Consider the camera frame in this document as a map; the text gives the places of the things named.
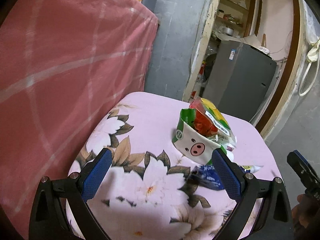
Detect crumpled paper sheet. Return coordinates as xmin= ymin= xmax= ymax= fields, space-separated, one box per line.
xmin=218 ymin=33 xmax=263 ymax=47

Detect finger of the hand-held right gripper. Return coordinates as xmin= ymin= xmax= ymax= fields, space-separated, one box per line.
xmin=287 ymin=152 xmax=316 ymax=189
xmin=293 ymin=150 xmax=320 ymax=183

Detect pink floral tablecloth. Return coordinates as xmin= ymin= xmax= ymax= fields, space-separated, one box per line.
xmin=65 ymin=92 xmax=275 ymax=240

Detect person's right hand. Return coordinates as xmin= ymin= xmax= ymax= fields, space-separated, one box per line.
xmin=291 ymin=194 xmax=320 ymax=240

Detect cream rubber gloves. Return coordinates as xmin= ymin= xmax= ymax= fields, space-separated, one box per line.
xmin=307 ymin=39 xmax=320 ymax=63

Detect red capped bottle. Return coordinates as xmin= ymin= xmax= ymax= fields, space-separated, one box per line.
xmin=197 ymin=62 xmax=208 ymax=81

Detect wooden wall shelf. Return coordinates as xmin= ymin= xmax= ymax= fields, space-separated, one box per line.
xmin=214 ymin=0 xmax=257 ymax=32

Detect grey washing machine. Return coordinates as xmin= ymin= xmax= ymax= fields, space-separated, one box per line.
xmin=204 ymin=40 xmax=278 ymax=123

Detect blue white packet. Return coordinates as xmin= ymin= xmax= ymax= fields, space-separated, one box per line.
xmin=185 ymin=164 xmax=225 ymax=191

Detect pink checked cloth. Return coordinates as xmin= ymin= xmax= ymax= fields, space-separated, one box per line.
xmin=0 ymin=0 xmax=159 ymax=222

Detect white hose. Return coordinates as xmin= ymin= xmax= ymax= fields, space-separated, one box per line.
xmin=297 ymin=60 xmax=320 ymax=97

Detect wooden door frame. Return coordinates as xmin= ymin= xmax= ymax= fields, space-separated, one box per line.
xmin=182 ymin=0 xmax=308 ymax=141

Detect pig print white packet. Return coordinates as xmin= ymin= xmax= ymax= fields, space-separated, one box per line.
xmin=171 ymin=108 xmax=223 ymax=165

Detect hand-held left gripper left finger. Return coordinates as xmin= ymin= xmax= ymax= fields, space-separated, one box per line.
xmin=29 ymin=148 xmax=113 ymax=240

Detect hanging white plastic bag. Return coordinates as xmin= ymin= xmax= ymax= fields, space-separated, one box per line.
xmin=303 ymin=2 xmax=318 ymax=46

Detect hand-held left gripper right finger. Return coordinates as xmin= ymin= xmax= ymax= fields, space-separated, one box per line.
xmin=211 ymin=148 xmax=294 ymax=240

